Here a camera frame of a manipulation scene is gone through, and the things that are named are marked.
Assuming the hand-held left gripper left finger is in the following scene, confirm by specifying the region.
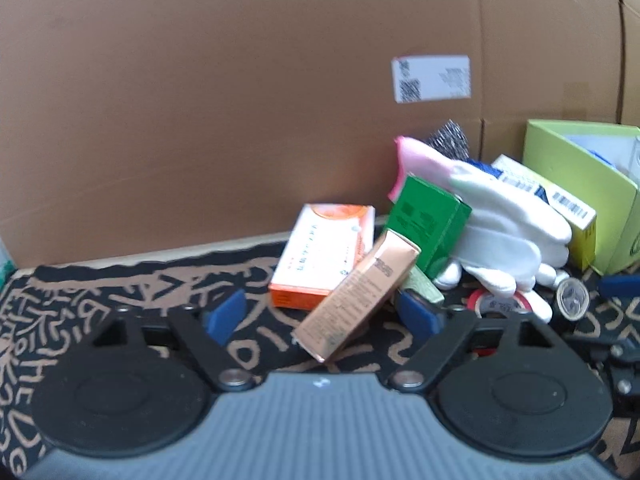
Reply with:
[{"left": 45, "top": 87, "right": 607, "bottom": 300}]
[{"left": 92, "top": 287, "right": 253, "bottom": 393}]

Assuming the pink cloth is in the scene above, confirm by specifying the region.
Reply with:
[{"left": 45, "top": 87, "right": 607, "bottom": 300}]
[{"left": 389, "top": 136, "right": 453, "bottom": 201}]

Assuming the pale green small box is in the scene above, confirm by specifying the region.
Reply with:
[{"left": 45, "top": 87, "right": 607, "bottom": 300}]
[{"left": 400, "top": 267, "right": 446, "bottom": 307}]

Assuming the red tape roll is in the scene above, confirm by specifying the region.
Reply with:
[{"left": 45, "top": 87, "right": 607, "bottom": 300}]
[{"left": 467, "top": 287, "right": 553, "bottom": 326}]

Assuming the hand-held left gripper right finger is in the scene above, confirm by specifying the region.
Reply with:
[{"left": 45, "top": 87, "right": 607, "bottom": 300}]
[{"left": 387, "top": 290, "right": 553, "bottom": 392}]

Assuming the white yellow barcode box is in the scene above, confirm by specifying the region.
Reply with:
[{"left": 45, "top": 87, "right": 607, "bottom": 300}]
[{"left": 491, "top": 154, "right": 598, "bottom": 272}]

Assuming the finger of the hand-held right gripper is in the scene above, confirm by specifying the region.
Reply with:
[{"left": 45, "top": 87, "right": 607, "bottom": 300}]
[
  {"left": 597, "top": 274, "right": 640, "bottom": 302},
  {"left": 565, "top": 317, "right": 640, "bottom": 401}
]

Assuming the dark blue box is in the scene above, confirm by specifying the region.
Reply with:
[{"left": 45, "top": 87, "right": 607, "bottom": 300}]
[{"left": 585, "top": 146, "right": 623, "bottom": 168}]

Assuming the steel wool scrubber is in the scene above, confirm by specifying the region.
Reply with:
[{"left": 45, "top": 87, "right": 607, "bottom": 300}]
[{"left": 425, "top": 119, "right": 471, "bottom": 162}]

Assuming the large brown cardboard box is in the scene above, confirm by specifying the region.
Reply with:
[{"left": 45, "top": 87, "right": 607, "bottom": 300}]
[{"left": 0, "top": 0, "right": 640, "bottom": 268}]

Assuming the orange white medicine box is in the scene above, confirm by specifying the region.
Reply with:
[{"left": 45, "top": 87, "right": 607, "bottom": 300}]
[{"left": 268, "top": 203, "right": 377, "bottom": 311}]

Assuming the white shipping label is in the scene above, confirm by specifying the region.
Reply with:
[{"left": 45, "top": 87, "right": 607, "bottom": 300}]
[{"left": 391, "top": 55, "right": 472, "bottom": 105}]

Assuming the white cotton glove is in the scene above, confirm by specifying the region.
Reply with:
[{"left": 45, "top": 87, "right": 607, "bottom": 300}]
[{"left": 432, "top": 157, "right": 573, "bottom": 298}]

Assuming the small clear tape roll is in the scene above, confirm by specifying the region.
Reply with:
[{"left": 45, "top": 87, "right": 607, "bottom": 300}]
[{"left": 555, "top": 277, "right": 592, "bottom": 321}]

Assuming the green carton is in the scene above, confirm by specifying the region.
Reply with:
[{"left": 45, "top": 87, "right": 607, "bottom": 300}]
[{"left": 382, "top": 175, "right": 473, "bottom": 281}]

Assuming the light green storage box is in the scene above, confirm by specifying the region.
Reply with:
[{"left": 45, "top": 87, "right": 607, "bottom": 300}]
[{"left": 522, "top": 119, "right": 640, "bottom": 276}]

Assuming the rose gold carton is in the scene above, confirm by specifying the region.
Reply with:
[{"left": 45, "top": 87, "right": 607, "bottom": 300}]
[{"left": 295, "top": 228, "right": 422, "bottom": 363}]

